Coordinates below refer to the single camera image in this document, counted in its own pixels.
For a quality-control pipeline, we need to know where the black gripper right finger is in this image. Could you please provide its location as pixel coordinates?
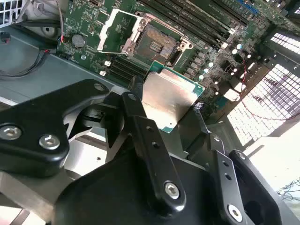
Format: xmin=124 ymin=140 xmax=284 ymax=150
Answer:
xmin=194 ymin=103 xmax=289 ymax=225

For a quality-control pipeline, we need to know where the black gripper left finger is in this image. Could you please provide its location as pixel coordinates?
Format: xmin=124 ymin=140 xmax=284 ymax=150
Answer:
xmin=0 ymin=76 xmax=188 ymax=218

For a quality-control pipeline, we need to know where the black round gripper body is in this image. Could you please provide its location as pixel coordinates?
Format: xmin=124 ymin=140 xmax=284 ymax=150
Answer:
xmin=52 ymin=150 xmax=293 ymax=225

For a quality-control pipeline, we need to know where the silver topped green CPU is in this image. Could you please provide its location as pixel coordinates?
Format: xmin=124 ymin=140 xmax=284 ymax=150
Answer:
xmin=142 ymin=60 xmax=206 ymax=135

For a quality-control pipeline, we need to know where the thin wire locking lever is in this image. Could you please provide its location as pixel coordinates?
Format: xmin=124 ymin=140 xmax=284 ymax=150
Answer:
xmin=140 ymin=11 xmax=190 ymax=42

